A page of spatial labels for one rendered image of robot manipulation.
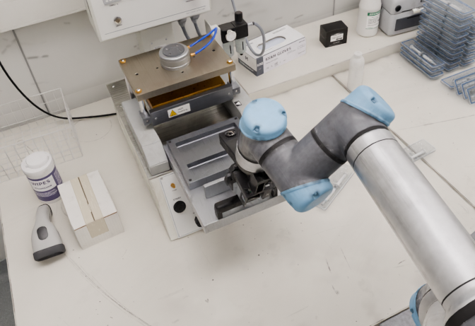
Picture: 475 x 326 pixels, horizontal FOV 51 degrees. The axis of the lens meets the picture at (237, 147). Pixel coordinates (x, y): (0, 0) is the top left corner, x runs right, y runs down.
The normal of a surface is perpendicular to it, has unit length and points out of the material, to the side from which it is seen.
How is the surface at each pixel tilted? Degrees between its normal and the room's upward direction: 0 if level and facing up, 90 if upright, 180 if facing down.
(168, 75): 0
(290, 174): 50
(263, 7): 90
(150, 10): 90
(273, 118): 20
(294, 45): 88
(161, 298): 0
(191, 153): 0
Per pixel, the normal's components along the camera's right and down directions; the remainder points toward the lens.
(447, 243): -0.31, -0.57
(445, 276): -0.76, -0.22
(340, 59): -0.07, -0.72
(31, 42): 0.42, 0.61
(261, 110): 0.07, -0.47
